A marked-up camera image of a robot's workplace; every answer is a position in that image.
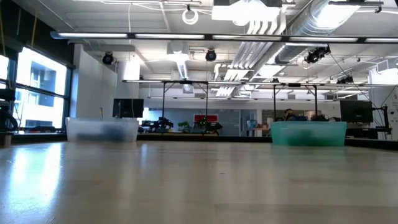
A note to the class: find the black aluminium table frame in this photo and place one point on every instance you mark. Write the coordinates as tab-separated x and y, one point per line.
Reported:
155	137

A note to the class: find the silver ventilation duct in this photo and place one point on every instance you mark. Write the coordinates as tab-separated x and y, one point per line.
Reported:
292	53

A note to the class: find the black round ceiling spotlight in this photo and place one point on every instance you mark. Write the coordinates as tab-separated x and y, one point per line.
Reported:
108	58
211	55

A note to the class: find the large window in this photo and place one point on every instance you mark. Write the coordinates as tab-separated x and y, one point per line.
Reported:
40	77

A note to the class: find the black background station frame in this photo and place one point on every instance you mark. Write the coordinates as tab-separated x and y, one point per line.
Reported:
207	93
316	102

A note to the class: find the black computer monitor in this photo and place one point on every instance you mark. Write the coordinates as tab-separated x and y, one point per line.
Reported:
128	108
356	111

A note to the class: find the teal translucent plastic bin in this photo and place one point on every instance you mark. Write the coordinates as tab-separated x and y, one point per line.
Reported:
311	133

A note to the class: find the red board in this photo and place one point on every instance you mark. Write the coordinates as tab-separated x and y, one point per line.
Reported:
211	117

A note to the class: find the person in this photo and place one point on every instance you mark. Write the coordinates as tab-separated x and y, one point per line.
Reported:
289	114

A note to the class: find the blue background object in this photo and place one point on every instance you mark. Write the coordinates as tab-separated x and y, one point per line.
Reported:
301	118

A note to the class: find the black ceiling camera rig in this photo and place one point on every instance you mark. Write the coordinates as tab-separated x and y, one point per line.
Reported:
317	54

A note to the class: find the clear translucent plastic bin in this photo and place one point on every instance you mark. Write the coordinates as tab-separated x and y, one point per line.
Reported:
93	129

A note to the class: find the long overhead light bar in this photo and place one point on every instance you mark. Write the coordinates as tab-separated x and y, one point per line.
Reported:
93	35

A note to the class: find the green potted plant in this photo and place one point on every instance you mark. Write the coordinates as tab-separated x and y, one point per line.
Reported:
184	126

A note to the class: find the black background robot arms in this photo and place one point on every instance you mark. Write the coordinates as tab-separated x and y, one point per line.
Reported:
161	124

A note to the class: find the small black ceiling rig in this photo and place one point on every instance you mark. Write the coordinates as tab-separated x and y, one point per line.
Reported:
345	80

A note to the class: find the background robot with green lights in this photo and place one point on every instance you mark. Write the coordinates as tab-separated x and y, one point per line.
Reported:
211	127

